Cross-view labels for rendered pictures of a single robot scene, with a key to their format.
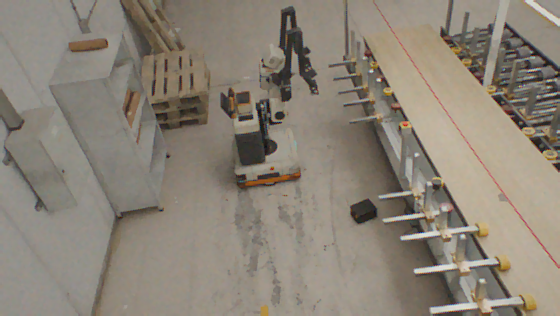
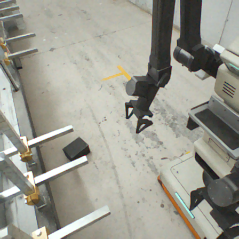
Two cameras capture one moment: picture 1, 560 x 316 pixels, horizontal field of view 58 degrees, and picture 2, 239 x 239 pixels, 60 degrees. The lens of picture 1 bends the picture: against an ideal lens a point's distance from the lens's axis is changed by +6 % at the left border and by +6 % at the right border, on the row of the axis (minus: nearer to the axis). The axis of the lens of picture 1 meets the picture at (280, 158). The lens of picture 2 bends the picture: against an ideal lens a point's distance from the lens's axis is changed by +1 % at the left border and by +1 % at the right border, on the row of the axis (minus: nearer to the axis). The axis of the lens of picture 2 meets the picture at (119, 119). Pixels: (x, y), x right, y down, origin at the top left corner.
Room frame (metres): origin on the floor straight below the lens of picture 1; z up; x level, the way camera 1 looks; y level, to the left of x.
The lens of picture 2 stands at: (4.23, -0.70, 1.66)
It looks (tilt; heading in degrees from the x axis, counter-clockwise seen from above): 47 degrees down; 158
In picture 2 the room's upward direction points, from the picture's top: 6 degrees counter-clockwise
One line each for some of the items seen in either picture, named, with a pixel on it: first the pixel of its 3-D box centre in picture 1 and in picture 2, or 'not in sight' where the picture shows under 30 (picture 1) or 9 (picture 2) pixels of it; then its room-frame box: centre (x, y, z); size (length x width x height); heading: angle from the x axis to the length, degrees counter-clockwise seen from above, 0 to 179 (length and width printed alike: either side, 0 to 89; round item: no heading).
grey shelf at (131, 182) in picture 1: (121, 127); not in sight; (3.97, 1.47, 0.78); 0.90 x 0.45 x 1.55; 0
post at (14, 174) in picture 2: (370, 93); (26, 188); (3.72, -0.93, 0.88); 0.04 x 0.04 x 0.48; 0
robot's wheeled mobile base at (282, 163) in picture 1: (265, 156); (218, 188); (3.93, 0.15, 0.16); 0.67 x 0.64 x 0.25; 90
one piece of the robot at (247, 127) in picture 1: (250, 125); not in sight; (3.93, 0.24, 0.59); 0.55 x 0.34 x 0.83; 0
